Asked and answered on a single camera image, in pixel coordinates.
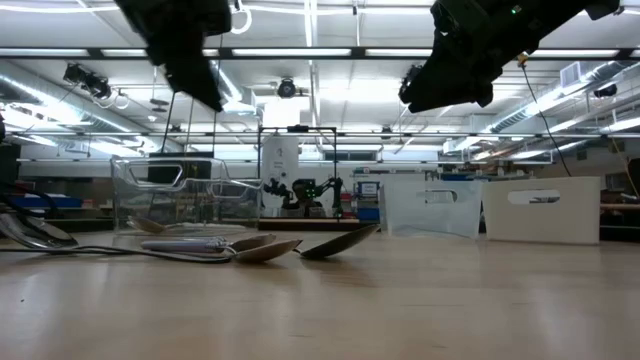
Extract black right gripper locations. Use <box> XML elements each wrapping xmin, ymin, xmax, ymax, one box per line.
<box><xmin>398</xmin><ymin>0</ymin><xmax>551</xmax><ymax>114</ymax></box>

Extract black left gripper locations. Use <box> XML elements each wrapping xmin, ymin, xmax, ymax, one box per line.
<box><xmin>113</xmin><ymin>0</ymin><xmax>234</xmax><ymax>112</ymax></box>

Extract black spoon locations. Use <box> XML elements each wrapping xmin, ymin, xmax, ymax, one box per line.
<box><xmin>293</xmin><ymin>223</ymin><xmax>382</xmax><ymax>261</ymax></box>

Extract pile of metal spoons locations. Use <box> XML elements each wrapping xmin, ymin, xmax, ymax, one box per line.
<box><xmin>0</xmin><ymin>212</ymin><xmax>232</xmax><ymax>265</ymax></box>

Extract white air vent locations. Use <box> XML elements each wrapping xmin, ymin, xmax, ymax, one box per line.
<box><xmin>559</xmin><ymin>60</ymin><xmax>582</xmax><ymax>89</ymax></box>

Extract white cabinet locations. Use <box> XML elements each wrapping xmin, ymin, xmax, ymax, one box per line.
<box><xmin>261</xmin><ymin>135</ymin><xmax>300</xmax><ymax>219</ymax></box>

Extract large clear plastic bin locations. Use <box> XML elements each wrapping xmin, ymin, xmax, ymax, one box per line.
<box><xmin>110</xmin><ymin>155</ymin><xmax>265</xmax><ymax>236</ymax></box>

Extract small translucent plastic bin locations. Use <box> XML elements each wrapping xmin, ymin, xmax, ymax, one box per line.
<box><xmin>382</xmin><ymin>178</ymin><xmax>484</xmax><ymax>240</ymax></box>

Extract person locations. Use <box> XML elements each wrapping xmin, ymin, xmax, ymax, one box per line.
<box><xmin>287</xmin><ymin>178</ymin><xmax>324</xmax><ymax>219</ymax></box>

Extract white plastic bin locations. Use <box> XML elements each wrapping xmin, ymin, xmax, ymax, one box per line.
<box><xmin>482</xmin><ymin>175</ymin><xmax>602</xmax><ymax>246</ymax></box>

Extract background robot arms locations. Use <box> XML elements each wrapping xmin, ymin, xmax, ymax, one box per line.
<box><xmin>263</xmin><ymin>176</ymin><xmax>346</xmax><ymax>219</ymax></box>

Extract long blue bin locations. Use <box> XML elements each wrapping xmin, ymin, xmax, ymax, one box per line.
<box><xmin>9</xmin><ymin>195</ymin><xmax>84</xmax><ymax>209</ymax></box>

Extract round black ceiling camera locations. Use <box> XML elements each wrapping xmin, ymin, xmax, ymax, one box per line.
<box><xmin>276</xmin><ymin>77</ymin><xmax>299</xmax><ymax>100</ymax></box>

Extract hanging black cable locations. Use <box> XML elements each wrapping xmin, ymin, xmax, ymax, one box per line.
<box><xmin>519</xmin><ymin>52</ymin><xmax>573</xmax><ymax>178</ymax></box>

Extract black ceiling camera cluster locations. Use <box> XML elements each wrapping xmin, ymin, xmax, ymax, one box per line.
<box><xmin>62</xmin><ymin>62</ymin><xmax>114</xmax><ymax>101</ymax></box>

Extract black background station frame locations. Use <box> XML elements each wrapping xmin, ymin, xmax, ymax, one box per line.
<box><xmin>257</xmin><ymin>124</ymin><xmax>339</xmax><ymax>221</ymax></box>

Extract black aluminium table frame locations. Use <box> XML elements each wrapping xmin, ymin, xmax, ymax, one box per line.
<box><xmin>0</xmin><ymin>217</ymin><xmax>640</xmax><ymax>245</ymax></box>

